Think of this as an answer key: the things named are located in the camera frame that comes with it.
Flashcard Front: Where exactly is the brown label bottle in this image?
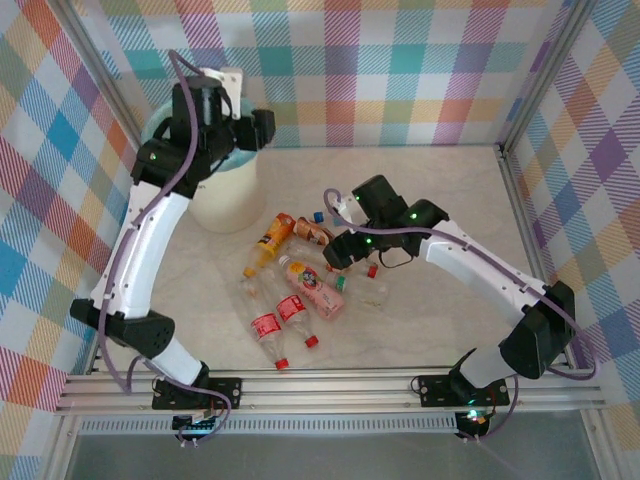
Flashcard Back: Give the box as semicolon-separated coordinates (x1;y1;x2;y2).
292;215;337;247

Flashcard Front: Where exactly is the cream plastic bin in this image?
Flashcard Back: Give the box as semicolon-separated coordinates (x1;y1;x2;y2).
142;94;269;234

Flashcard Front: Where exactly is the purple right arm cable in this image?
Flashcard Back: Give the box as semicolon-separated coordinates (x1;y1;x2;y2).
323;188;600;444

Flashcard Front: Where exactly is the pink drink bottle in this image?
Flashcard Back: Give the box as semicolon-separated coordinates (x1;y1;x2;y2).
277;253;347;322

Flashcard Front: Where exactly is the orange juice bottle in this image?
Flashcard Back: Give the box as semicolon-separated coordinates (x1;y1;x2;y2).
242;212;297;279

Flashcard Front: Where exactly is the green cap clear bottle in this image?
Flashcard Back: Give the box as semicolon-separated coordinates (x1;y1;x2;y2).
325;267;351;295

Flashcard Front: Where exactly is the clear plastic bottle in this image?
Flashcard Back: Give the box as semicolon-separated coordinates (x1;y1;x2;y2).
283;238;331;266
348;276;392;307

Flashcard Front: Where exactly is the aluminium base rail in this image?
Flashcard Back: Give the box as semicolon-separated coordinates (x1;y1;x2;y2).
53;367;607;416

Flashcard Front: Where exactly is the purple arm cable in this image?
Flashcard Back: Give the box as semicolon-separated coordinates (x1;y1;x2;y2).
97;49;234;444
323;188;600;444

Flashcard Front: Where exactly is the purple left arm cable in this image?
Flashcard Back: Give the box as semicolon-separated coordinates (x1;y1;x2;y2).
97;49;234;444

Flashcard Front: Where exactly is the grey slotted cable duct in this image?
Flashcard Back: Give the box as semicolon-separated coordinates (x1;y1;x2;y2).
79;418;461;437

